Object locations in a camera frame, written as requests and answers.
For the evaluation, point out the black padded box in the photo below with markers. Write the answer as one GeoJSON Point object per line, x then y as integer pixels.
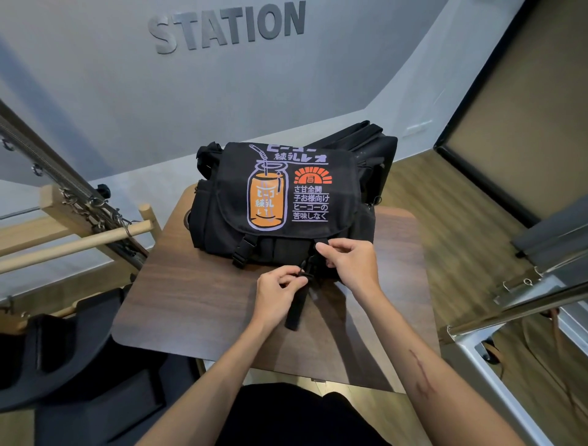
{"type": "Point", "coordinates": [386, 156]}

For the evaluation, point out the grey panel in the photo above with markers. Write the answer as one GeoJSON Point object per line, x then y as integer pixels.
{"type": "Point", "coordinates": [551, 234]}

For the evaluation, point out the silver metal frame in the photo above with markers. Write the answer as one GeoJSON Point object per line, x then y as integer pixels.
{"type": "Point", "coordinates": [482, 372]}

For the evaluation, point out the grey wall letters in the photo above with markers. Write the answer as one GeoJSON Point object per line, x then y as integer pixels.
{"type": "Point", "coordinates": [229, 27]}

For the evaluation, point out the person's left hand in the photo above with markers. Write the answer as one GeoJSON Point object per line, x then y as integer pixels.
{"type": "Point", "coordinates": [275, 298]}

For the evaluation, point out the chrome frame pole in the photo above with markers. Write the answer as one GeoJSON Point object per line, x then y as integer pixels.
{"type": "Point", "coordinates": [519, 310]}

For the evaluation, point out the person's black shorts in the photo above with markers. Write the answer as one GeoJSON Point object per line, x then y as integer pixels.
{"type": "Point", "coordinates": [298, 418]}

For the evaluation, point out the person's left forearm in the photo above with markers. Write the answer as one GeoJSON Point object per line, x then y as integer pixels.
{"type": "Point", "coordinates": [202, 395]}

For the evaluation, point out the person's right forearm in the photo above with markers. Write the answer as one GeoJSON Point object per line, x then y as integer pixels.
{"type": "Point", "coordinates": [436, 381]}

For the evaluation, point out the chrome tower pole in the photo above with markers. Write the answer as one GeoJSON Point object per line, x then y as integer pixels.
{"type": "Point", "coordinates": [59, 179]}

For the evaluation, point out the brown blind with black frame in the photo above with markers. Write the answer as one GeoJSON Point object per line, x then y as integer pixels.
{"type": "Point", "coordinates": [523, 110]}

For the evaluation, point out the black printed backpack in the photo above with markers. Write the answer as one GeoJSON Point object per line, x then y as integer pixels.
{"type": "Point", "coordinates": [280, 197]}

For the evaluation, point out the person's right hand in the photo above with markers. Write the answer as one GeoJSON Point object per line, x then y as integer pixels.
{"type": "Point", "coordinates": [353, 266]}

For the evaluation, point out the brown wooden side table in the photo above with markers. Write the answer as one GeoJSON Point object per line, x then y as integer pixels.
{"type": "Point", "coordinates": [193, 298]}

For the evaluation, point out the wooden tower frame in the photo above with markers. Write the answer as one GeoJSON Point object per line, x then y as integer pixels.
{"type": "Point", "coordinates": [32, 234]}

